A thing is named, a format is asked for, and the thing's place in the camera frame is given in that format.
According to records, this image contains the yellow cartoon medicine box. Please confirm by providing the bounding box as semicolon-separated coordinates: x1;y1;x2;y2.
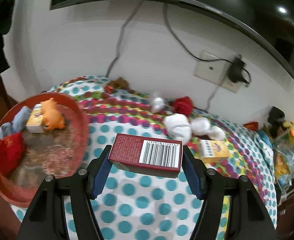
199;140;230;163

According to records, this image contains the white and yellow box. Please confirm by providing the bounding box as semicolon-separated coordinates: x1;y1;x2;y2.
26;103;44;133

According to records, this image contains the orange plush toy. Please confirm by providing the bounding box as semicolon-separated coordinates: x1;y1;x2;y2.
41;98;65;130

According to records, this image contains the dark red barcode box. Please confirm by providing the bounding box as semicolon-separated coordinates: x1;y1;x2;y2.
108;133;183;178

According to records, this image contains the white sock pair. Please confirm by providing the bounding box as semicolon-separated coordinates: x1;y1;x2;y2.
163;113;192;145

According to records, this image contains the red round basket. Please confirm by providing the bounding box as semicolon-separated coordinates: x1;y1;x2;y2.
0;92;88;207

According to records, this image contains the clear plastic bag of snacks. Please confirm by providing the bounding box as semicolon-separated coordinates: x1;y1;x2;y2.
272;133;294;193

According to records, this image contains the red cloth in basket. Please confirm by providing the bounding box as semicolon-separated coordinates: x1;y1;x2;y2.
0;132;26;177

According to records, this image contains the colourful polka dot bedsheet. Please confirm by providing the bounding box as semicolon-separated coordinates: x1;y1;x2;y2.
17;75;277;239

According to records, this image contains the red envelope packet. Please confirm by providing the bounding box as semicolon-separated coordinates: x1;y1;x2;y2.
243;121;259;132

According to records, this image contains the grey blue sock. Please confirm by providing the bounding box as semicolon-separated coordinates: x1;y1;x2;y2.
0;106;31;140

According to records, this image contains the red rolled sock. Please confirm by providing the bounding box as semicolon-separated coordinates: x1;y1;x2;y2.
172;96;193;117

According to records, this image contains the red candy wrapper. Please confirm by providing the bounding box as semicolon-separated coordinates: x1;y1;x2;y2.
104;86;114;94

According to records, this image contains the black power adapter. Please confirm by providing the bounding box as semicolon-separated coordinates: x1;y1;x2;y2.
227;55;247;83

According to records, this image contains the small white sock ball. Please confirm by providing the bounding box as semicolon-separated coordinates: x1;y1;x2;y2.
149;92;165;113

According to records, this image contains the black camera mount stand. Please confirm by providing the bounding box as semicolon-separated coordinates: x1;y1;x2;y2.
267;106;285;138

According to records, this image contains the black plug with cable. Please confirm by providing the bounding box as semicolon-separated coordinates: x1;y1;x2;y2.
242;68;252;88

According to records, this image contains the white wall socket plate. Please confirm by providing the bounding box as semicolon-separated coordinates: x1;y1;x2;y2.
194;61;244;93

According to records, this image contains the thin black wall cable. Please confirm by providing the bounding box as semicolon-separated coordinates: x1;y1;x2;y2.
105;0;144;78

